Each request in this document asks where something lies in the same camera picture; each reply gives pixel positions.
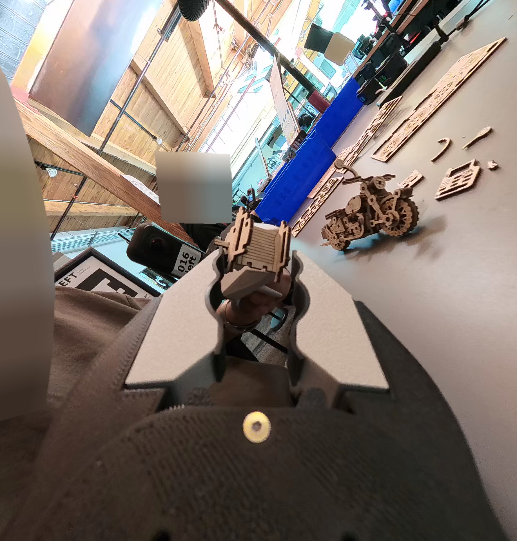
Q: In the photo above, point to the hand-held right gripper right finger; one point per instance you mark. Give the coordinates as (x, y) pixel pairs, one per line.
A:
(338, 338)

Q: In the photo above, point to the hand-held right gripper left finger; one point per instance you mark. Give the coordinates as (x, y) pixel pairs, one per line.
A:
(178, 338)

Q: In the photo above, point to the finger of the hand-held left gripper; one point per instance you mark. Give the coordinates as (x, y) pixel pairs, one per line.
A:
(250, 286)
(267, 229)

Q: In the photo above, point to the wooden slatted model part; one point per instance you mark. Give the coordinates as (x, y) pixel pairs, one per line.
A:
(258, 249)

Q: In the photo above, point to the person's left hand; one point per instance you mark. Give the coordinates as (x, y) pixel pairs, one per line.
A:
(252, 308)

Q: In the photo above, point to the metal wristwatch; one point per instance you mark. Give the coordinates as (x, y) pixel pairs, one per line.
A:
(235, 324)

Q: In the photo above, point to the blue plastic bin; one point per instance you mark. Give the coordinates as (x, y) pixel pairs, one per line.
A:
(343, 105)
(292, 186)

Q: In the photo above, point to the black framed poster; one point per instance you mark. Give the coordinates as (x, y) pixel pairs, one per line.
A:
(98, 283)

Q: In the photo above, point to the wooden motorcycle model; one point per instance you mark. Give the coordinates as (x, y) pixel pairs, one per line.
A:
(368, 211)

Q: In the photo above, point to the standing printed board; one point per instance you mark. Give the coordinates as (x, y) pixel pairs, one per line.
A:
(284, 101)

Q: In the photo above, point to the dark red bottle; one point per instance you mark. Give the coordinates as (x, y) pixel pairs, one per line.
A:
(319, 101)

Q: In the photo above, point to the wooden lattice parts sheet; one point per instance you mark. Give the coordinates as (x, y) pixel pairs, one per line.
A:
(376, 126)

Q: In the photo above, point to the small square wooden piece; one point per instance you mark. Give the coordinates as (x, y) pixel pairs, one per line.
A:
(410, 179)

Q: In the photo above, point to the black battery chargers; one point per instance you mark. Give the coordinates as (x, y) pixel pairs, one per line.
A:
(368, 91)

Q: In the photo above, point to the large dark panel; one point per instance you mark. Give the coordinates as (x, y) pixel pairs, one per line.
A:
(98, 63)

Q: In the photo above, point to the curved wooden piece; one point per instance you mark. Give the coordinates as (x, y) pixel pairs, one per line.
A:
(443, 146)

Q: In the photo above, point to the wooden grid piece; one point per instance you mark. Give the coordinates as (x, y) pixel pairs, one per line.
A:
(457, 181)

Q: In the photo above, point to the black power strip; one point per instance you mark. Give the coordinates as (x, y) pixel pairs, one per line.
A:
(410, 72)

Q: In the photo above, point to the black ribbed lamp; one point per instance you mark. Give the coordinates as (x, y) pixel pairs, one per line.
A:
(193, 8)

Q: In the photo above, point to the spoon-shaped wooden piece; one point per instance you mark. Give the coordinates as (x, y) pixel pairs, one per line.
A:
(480, 134)

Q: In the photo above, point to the long wooden sheet with gears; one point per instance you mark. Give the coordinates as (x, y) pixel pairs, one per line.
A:
(452, 84)

